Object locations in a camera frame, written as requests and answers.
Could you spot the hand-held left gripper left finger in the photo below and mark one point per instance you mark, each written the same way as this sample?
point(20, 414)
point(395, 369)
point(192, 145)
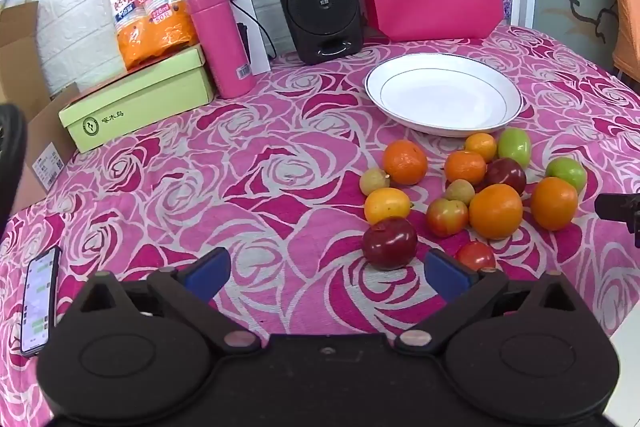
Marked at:
point(210, 269)

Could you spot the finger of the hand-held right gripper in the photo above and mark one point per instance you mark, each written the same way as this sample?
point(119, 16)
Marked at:
point(617, 207)

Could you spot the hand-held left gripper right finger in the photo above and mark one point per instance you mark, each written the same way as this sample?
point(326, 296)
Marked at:
point(445, 274)

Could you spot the bright red apple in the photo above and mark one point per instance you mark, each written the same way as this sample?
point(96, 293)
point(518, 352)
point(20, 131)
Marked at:
point(475, 255)

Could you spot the red and green apple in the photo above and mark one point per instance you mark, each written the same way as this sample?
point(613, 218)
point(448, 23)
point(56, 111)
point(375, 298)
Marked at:
point(446, 217)

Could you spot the dark red plum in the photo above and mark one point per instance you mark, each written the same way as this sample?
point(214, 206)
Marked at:
point(389, 242)

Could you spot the large orange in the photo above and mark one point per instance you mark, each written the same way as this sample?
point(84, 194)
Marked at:
point(495, 211)

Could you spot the small yellow-green fruit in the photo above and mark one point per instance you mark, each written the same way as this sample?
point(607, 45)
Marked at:
point(375, 181)
point(460, 191)

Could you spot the yellow-orange citrus fruit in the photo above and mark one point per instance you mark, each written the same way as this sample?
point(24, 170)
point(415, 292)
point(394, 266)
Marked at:
point(386, 205)

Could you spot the dark red apple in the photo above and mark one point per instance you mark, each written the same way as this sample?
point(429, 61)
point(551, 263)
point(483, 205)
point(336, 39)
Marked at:
point(506, 176)

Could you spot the white plate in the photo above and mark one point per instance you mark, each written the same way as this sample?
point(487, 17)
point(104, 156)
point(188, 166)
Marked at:
point(442, 94)

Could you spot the pink rose tablecloth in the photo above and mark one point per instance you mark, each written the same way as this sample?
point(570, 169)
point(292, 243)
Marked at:
point(225, 187)

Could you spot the black smartphone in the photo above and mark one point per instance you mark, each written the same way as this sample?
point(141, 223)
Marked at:
point(40, 302)

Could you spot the green shoe box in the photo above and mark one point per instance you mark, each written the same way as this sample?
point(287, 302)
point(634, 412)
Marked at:
point(135, 102)

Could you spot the orange chair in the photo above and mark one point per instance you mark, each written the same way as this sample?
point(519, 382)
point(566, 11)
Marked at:
point(629, 17)

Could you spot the cardboard box with label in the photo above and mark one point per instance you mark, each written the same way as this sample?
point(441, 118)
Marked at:
point(47, 142)

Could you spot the pink thermos bottle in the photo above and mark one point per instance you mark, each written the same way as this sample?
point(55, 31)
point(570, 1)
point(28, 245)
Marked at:
point(220, 42)

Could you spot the white product box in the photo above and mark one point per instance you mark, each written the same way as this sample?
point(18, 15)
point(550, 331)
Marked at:
point(255, 37)

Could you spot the open cardboard box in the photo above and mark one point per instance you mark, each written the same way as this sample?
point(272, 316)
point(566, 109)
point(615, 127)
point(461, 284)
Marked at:
point(17, 52)

